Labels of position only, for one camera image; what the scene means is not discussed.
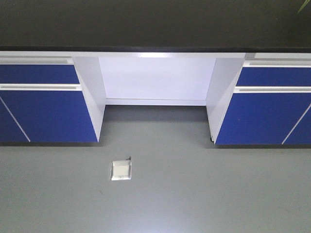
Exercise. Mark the square floor outlet plate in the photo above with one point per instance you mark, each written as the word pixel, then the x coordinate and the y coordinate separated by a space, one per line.
pixel 121 170

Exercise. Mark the right blue cabinet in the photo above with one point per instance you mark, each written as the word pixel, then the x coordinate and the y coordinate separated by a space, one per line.
pixel 260 99

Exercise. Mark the blue cabinet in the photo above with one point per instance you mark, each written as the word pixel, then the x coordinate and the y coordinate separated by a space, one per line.
pixel 260 99
pixel 50 98

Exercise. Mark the left blue cabinet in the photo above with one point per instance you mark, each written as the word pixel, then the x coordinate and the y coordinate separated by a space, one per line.
pixel 50 98

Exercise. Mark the green plant leaves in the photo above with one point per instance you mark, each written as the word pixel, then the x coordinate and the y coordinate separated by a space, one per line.
pixel 304 4

